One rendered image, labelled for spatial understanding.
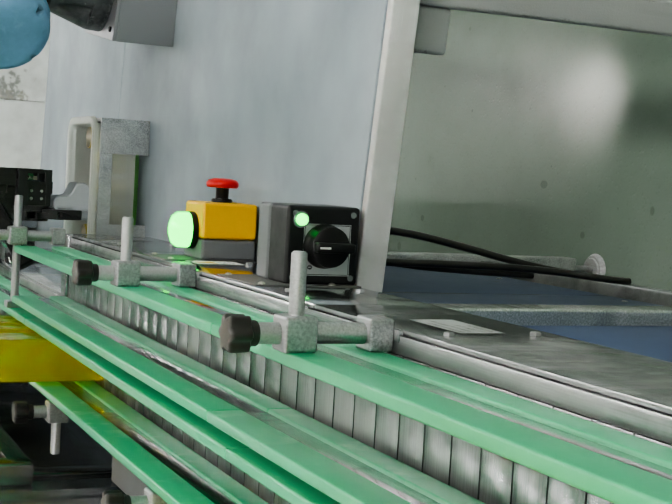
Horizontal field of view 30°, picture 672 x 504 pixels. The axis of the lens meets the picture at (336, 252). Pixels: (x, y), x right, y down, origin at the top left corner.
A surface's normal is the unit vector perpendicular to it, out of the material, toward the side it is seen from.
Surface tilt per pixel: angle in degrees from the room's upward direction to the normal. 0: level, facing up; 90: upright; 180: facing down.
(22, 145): 90
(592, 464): 90
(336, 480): 90
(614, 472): 90
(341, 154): 0
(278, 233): 0
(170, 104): 0
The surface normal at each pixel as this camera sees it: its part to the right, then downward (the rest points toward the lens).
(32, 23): 0.39, 0.66
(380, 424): -0.90, -0.03
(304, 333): 0.42, 0.08
